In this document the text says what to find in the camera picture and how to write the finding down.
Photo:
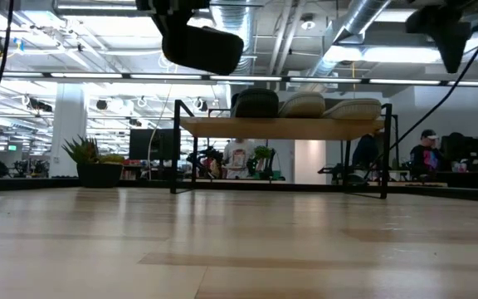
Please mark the background green plant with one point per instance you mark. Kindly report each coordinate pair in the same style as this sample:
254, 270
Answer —
262, 153

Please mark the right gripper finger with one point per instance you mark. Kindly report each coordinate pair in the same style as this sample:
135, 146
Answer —
450, 41

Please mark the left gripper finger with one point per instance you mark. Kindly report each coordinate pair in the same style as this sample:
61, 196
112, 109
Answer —
174, 20

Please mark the grey slide sandal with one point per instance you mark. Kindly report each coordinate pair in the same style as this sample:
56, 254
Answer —
355, 110
303, 106

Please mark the long ceiling light strip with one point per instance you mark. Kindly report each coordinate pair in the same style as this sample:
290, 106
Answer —
98, 76

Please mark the wooden shelf black legs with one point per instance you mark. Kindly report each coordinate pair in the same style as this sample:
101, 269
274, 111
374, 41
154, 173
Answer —
280, 128

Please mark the silver ventilation duct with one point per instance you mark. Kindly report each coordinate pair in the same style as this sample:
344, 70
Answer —
235, 16
359, 16

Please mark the black desk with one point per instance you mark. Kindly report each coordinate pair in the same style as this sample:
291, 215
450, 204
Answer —
471, 180

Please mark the white pillar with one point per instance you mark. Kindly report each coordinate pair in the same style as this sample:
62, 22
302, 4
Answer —
69, 116

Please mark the black background monitor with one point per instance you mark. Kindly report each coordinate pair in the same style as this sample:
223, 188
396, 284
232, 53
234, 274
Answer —
152, 144

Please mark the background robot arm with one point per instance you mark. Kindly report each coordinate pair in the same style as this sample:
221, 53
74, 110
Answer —
206, 155
338, 170
270, 166

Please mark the potted succulent plant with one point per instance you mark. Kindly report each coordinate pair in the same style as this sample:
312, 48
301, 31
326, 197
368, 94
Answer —
98, 174

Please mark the black slide sandal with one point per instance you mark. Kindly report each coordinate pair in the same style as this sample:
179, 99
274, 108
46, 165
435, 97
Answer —
206, 50
255, 104

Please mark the person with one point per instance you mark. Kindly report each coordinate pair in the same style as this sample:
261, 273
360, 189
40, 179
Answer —
365, 151
455, 135
237, 158
425, 158

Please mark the green exit sign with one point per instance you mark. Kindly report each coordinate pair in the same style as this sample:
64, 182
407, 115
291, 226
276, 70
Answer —
12, 147

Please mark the black aluminium table frame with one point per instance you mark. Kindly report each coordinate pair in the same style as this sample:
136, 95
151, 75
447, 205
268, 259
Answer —
27, 184

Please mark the round ceiling sensor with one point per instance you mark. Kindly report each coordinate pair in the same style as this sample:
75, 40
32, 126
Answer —
308, 23

